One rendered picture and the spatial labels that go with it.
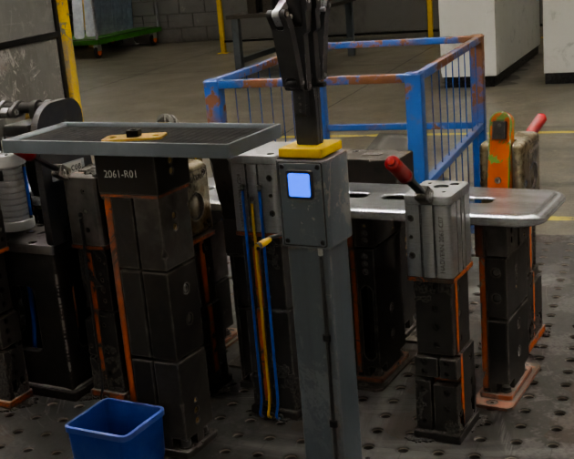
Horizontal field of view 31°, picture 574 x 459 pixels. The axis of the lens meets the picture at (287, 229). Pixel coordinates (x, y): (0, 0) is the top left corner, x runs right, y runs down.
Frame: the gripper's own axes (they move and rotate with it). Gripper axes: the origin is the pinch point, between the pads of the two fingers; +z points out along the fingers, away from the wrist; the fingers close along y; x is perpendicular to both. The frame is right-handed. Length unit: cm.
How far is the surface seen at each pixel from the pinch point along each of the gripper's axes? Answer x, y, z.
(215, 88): 140, 200, 28
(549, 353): -17, 48, 49
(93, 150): 28.5, -6.9, 3.5
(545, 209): -21.0, 31.2, 19.3
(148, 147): 19.6, -6.9, 2.9
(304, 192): -0.8, -4.0, 8.7
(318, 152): -2.6, -3.0, 3.9
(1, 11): 287, 255, 0
